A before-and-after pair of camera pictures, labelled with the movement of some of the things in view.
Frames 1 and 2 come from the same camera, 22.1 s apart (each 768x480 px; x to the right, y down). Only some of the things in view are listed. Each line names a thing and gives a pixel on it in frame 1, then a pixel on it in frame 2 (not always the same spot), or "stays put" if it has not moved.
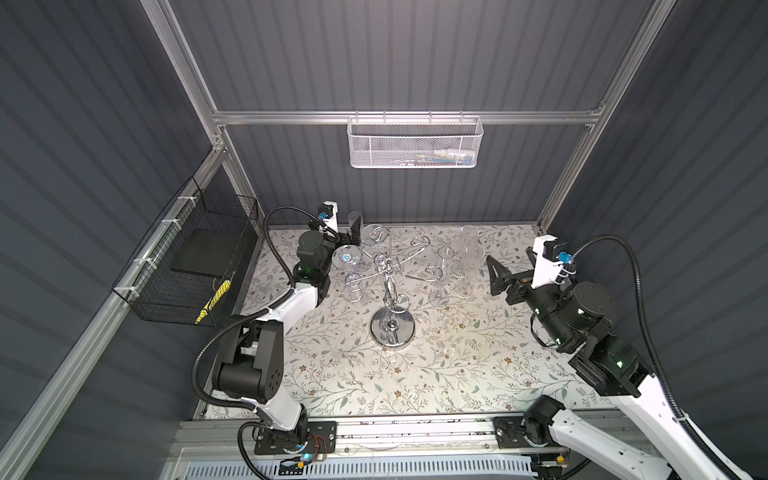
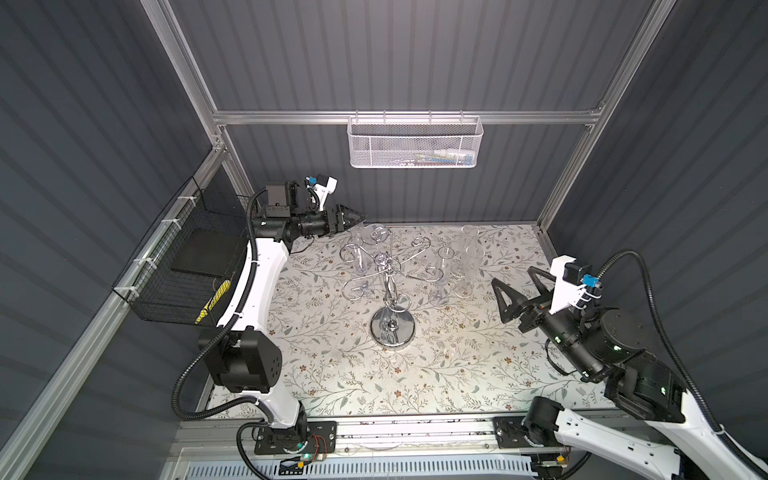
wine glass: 473,254 stays put
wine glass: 445,253 stays put
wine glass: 465,268 stays put
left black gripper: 342,240 → 327,221
